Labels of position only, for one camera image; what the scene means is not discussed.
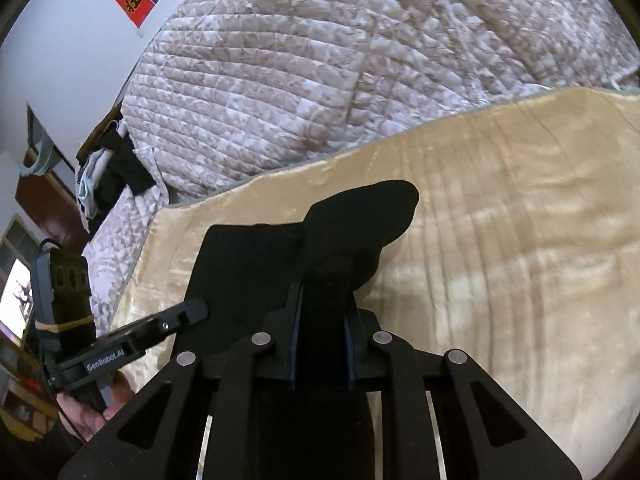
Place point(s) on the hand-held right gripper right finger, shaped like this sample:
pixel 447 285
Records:
pixel 362 355

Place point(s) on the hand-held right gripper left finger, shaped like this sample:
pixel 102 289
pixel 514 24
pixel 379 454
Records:
pixel 280 345

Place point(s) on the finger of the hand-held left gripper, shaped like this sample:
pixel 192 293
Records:
pixel 180 315

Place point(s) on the black pants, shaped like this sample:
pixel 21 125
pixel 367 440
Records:
pixel 250 270

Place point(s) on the person's left forearm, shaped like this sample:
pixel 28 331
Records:
pixel 52 450

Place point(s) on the person's left hand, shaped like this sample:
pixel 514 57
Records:
pixel 87 417

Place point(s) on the television screen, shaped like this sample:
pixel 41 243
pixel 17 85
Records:
pixel 17 292

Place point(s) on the dark wooden cabinet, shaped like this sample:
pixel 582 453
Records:
pixel 45 200

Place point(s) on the light blue cloth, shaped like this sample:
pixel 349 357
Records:
pixel 87 185

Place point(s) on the teal hanging cloth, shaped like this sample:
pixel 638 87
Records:
pixel 42 155

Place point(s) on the black garment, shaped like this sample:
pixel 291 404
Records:
pixel 125 165

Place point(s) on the beige plush blanket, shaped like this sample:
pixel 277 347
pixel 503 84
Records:
pixel 500 260

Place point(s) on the wooden bed headboard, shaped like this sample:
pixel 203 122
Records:
pixel 95 132

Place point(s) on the white quilted floral blanket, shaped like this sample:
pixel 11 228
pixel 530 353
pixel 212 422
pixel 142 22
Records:
pixel 350 60

